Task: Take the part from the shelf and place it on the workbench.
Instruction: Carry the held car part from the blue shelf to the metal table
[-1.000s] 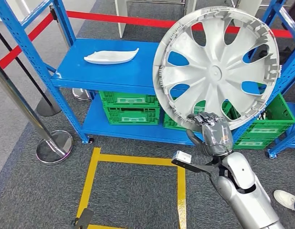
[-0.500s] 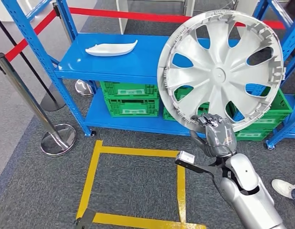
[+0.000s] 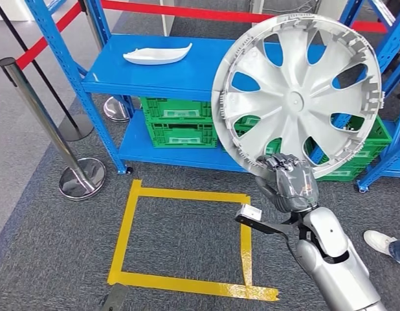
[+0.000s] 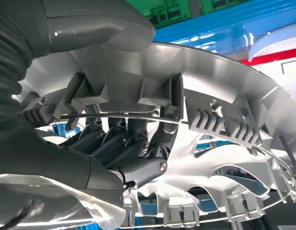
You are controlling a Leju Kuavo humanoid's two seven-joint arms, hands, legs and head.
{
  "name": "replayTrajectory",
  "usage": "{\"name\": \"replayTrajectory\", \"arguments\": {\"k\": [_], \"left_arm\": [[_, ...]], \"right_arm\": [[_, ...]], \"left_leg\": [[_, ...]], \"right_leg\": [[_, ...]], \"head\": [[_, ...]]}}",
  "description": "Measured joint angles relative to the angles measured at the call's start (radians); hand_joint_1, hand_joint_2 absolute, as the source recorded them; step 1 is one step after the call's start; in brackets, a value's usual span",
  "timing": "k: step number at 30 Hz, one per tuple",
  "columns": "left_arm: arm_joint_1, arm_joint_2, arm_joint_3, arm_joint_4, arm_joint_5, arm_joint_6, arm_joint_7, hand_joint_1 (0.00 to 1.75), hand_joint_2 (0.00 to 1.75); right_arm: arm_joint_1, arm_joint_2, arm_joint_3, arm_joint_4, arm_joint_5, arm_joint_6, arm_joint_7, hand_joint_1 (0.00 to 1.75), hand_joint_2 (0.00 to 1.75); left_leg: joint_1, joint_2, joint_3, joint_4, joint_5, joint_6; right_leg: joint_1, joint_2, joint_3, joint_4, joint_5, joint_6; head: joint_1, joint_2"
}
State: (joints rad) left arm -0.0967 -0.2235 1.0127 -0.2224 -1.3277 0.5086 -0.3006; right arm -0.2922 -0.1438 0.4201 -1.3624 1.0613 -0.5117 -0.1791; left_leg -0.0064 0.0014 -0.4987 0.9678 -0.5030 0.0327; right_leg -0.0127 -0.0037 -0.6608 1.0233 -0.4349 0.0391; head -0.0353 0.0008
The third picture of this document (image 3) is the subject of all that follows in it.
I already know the chrome barrier stanchion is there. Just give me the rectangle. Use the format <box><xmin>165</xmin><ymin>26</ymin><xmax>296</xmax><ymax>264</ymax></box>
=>
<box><xmin>0</xmin><ymin>56</ymin><xmax>107</xmax><ymax>202</ymax></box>
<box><xmin>80</xmin><ymin>0</ymin><xmax>131</xmax><ymax>123</ymax></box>

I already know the red barrier belt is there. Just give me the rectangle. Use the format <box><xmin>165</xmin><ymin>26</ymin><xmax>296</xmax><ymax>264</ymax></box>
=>
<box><xmin>15</xmin><ymin>2</ymin><xmax>83</xmax><ymax>71</ymax></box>
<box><xmin>100</xmin><ymin>0</ymin><xmax>388</xmax><ymax>34</ymax></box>

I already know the person's leg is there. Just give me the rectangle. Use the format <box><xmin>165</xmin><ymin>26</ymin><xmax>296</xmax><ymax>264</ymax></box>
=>
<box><xmin>363</xmin><ymin>229</ymin><xmax>400</xmax><ymax>270</ymax></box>

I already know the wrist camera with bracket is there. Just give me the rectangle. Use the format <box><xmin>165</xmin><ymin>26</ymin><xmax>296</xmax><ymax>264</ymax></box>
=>
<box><xmin>235</xmin><ymin>203</ymin><xmax>305</xmax><ymax>237</ymax></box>
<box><xmin>100</xmin><ymin>283</ymin><xmax>130</xmax><ymax>311</ymax></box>

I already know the black barrier stanchion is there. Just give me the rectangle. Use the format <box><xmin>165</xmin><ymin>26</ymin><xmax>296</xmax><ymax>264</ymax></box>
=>
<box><xmin>0</xmin><ymin>0</ymin><xmax>94</xmax><ymax>143</ymax></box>

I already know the blue metal shelf rack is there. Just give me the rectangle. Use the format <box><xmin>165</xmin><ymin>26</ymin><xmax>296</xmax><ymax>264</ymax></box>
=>
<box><xmin>23</xmin><ymin>0</ymin><xmax>400</xmax><ymax>194</ymax></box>
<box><xmin>368</xmin><ymin>0</ymin><xmax>400</xmax><ymax>179</ymax></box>

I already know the yellow tape square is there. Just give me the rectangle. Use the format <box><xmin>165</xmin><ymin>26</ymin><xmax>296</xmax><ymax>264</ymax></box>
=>
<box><xmin>107</xmin><ymin>179</ymin><xmax>280</xmax><ymax>303</ymax></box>

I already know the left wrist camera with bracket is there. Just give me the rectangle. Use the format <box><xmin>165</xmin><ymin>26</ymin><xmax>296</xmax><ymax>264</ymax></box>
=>
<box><xmin>100</xmin><ymin>283</ymin><xmax>130</xmax><ymax>311</ymax></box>

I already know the white plastic trim part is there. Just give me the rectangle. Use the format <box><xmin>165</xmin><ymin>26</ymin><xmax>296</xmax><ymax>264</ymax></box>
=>
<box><xmin>123</xmin><ymin>42</ymin><xmax>193</xmax><ymax>66</ymax></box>

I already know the grey plastic wheel hubcap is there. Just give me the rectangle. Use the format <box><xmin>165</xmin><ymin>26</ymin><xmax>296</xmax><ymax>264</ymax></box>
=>
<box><xmin>211</xmin><ymin>12</ymin><xmax>385</xmax><ymax>179</ymax></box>

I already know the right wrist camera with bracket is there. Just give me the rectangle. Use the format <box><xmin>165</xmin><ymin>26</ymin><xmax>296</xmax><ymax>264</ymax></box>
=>
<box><xmin>235</xmin><ymin>203</ymin><xmax>305</xmax><ymax>237</ymax></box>

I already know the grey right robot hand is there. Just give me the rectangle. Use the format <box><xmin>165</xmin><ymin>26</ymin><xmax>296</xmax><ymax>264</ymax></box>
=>
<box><xmin>255</xmin><ymin>154</ymin><xmax>320</xmax><ymax>214</ymax></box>

